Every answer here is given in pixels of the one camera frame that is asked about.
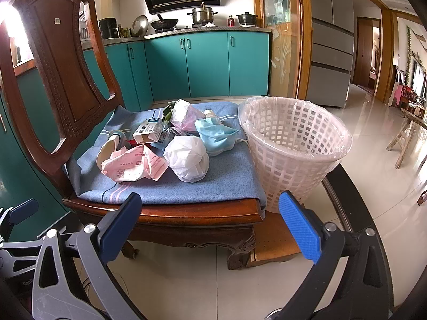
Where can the silver foil wrapper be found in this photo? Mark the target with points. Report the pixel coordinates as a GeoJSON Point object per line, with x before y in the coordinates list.
{"type": "Point", "coordinates": [165, 138]}

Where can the blue striped cloth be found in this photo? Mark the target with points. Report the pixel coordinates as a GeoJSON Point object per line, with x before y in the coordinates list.
{"type": "Point", "coordinates": [230, 176]}

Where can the light blue face mask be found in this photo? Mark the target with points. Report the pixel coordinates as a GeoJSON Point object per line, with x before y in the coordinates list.
{"type": "Point", "coordinates": [217, 138]}

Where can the silver refrigerator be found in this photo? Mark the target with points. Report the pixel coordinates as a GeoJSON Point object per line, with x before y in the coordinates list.
{"type": "Point", "coordinates": [332, 52]}

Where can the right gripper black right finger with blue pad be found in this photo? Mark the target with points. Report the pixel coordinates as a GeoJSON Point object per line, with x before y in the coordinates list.
{"type": "Point", "coordinates": [363, 291]}

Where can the white medicine carton box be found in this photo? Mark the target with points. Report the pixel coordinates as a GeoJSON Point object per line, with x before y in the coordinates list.
{"type": "Point", "coordinates": [149, 131]}

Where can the pink paper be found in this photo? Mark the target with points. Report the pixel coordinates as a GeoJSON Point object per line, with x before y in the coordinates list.
{"type": "Point", "coordinates": [121, 164]}

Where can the red canister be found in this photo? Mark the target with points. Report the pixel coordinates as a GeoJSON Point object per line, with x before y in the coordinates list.
{"type": "Point", "coordinates": [230, 21]}

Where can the teal kitchen cabinets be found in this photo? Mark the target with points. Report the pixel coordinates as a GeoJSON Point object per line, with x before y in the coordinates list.
{"type": "Point", "coordinates": [192, 63]}

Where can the wooden glass sliding door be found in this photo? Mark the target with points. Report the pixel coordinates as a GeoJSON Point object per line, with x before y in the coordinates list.
{"type": "Point", "coordinates": [291, 27]}

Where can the white plastic waste basket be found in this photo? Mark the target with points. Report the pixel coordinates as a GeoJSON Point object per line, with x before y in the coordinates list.
{"type": "Point", "coordinates": [294, 144]}

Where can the pink translucent plastic bag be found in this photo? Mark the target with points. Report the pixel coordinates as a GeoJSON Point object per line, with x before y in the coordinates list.
{"type": "Point", "coordinates": [184, 116]}

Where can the black wok pan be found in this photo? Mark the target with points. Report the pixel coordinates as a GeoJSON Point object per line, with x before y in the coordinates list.
{"type": "Point", "coordinates": [164, 24]}

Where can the wooden bench table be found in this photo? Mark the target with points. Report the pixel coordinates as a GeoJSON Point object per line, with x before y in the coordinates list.
{"type": "Point", "coordinates": [405, 135]}

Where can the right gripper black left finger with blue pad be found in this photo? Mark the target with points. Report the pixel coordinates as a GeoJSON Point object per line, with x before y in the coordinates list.
{"type": "Point", "coordinates": [72, 279]}

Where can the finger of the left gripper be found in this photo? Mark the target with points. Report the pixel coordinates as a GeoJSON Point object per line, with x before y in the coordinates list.
{"type": "Point", "coordinates": [15, 215]}

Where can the green leafy vegetable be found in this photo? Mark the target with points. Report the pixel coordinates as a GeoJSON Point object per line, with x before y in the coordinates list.
{"type": "Point", "coordinates": [167, 112]}

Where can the dark casserole pot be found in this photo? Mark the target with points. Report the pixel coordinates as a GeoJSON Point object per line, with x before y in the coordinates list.
{"type": "Point", "coordinates": [247, 19]}

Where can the carved dark wooden chair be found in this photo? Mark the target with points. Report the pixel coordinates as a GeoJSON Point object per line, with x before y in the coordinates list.
{"type": "Point", "coordinates": [82, 91]}

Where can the stainless steel stock pot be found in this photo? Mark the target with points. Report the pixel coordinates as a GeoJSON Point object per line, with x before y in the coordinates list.
{"type": "Point", "coordinates": [202, 15]}

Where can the red snack wrapper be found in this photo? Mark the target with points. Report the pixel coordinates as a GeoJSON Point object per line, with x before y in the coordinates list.
{"type": "Point", "coordinates": [133, 143]}

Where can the black air fryer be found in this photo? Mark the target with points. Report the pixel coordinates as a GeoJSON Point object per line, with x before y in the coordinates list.
{"type": "Point", "coordinates": [108, 28]}

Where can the steel pot lid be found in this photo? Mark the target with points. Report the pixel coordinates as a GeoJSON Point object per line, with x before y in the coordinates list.
{"type": "Point", "coordinates": [140, 26]}

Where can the white plastic bag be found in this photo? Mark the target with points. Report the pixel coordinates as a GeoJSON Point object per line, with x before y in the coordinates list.
{"type": "Point", "coordinates": [187, 157]}

